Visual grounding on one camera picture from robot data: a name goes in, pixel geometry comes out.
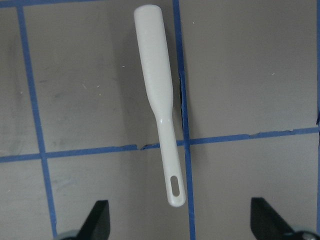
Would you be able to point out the cream hand brush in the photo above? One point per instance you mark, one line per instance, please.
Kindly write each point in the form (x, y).
(155, 63)

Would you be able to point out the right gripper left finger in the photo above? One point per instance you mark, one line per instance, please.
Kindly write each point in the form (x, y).
(97, 224)

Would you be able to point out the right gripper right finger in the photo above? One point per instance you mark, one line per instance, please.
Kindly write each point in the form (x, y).
(266, 223)

